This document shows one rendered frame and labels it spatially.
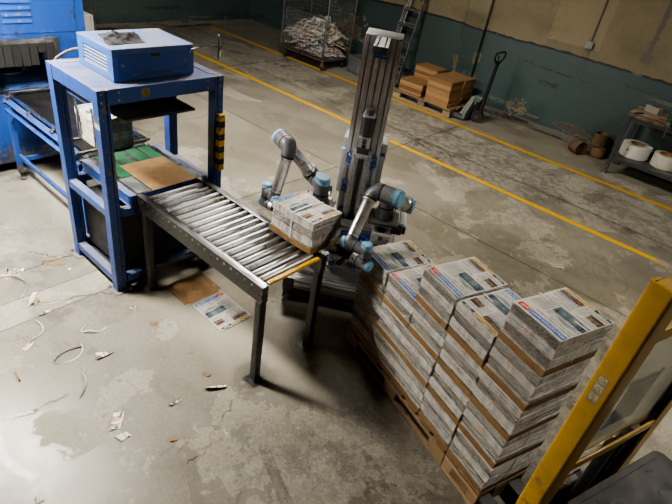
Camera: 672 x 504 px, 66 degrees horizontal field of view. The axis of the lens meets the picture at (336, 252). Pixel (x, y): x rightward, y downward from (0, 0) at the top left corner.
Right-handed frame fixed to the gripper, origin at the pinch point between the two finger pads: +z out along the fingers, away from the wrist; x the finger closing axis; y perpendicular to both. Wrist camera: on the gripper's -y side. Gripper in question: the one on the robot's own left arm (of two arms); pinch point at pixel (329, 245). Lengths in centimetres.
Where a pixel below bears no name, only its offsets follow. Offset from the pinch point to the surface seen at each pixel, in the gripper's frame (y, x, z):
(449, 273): 28, 2, -87
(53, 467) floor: -93, 178, 17
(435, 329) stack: -1, 14, -95
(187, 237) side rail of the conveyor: -8, 67, 64
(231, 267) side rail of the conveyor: -5, 67, 19
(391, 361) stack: -52, 1, -70
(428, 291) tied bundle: 16, 10, -82
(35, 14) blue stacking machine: 65, 28, 357
